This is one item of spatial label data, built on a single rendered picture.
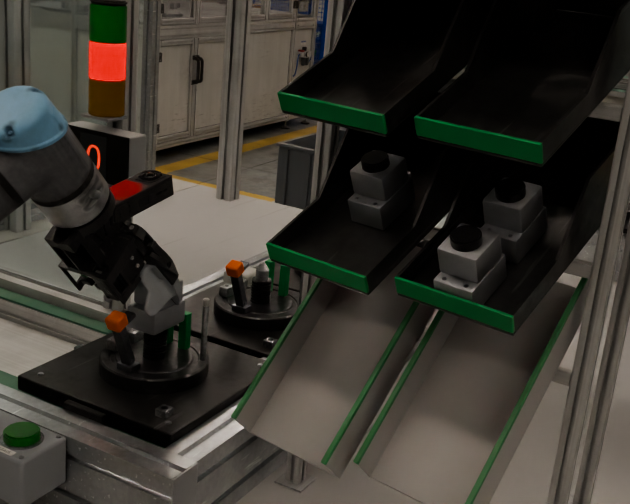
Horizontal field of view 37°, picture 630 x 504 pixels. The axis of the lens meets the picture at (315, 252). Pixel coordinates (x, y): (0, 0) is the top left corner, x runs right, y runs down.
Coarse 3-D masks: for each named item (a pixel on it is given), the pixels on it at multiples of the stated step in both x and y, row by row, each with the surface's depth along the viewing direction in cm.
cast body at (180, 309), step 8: (136, 288) 118; (144, 288) 117; (136, 296) 118; (144, 296) 117; (136, 304) 118; (144, 304) 118; (168, 304) 118; (184, 304) 121; (136, 312) 117; (144, 312) 116; (160, 312) 117; (168, 312) 118; (176, 312) 120; (184, 312) 121; (136, 320) 117; (144, 320) 117; (152, 320) 116; (160, 320) 117; (168, 320) 119; (176, 320) 120; (136, 328) 118; (144, 328) 117; (152, 328) 116; (160, 328) 117; (168, 328) 119
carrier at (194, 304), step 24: (264, 264) 141; (216, 288) 152; (264, 288) 141; (288, 288) 146; (192, 312) 142; (216, 312) 140; (240, 312) 138; (264, 312) 139; (288, 312) 140; (216, 336) 134; (240, 336) 135; (264, 336) 136
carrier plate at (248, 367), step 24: (192, 336) 133; (72, 360) 123; (96, 360) 123; (216, 360) 127; (240, 360) 127; (264, 360) 128; (24, 384) 117; (48, 384) 116; (72, 384) 116; (96, 384) 117; (216, 384) 120; (240, 384) 120; (96, 408) 112; (120, 408) 112; (144, 408) 112; (192, 408) 113; (216, 408) 115; (144, 432) 109; (168, 432) 107
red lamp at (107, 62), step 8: (96, 48) 126; (104, 48) 126; (112, 48) 126; (120, 48) 127; (96, 56) 127; (104, 56) 127; (112, 56) 127; (120, 56) 128; (96, 64) 127; (104, 64) 127; (112, 64) 127; (120, 64) 128; (96, 72) 127; (104, 72) 127; (112, 72) 127; (120, 72) 128; (104, 80) 128; (112, 80) 128; (120, 80) 129
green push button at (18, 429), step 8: (16, 424) 106; (24, 424) 106; (32, 424) 106; (8, 432) 104; (16, 432) 104; (24, 432) 104; (32, 432) 104; (8, 440) 103; (16, 440) 103; (24, 440) 103; (32, 440) 104
